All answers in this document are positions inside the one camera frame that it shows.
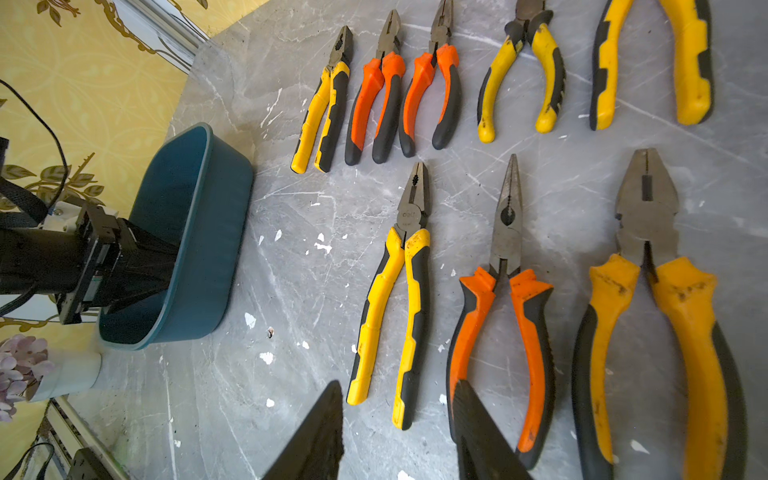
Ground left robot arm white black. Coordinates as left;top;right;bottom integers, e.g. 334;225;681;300
1;203;179;324

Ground orange black needle pliers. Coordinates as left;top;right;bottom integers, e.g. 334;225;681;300
344;8;407;167

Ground white flower vase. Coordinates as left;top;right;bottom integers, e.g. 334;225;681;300
27;349;102;403

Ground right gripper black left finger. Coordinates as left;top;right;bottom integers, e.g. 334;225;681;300
263;380;344;480

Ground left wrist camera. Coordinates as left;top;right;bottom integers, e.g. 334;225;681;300
32;201;120;239

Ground yellow black combination pliers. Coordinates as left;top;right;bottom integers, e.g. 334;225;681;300
589;0;715;131

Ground orange long-nose pliers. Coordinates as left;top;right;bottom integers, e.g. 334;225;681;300
398;0;464;159

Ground yellow black deli pliers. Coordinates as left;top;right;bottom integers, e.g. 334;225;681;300
345;160;433;432

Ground orange black combination pliers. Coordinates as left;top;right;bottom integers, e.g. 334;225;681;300
445;152;557;471

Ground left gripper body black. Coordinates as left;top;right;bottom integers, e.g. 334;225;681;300
56;203;179;324

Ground yellow black long-nose pliers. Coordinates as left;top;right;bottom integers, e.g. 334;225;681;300
476;0;567;145

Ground large yellow black lineman pliers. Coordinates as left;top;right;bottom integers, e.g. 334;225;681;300
571;148;748;479

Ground purple artificial flower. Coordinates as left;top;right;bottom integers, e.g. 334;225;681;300
1;334;56;422

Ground teal storage box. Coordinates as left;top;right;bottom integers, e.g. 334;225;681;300
98;122;254;350

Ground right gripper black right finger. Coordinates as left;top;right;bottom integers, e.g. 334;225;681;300
451;380;532;480

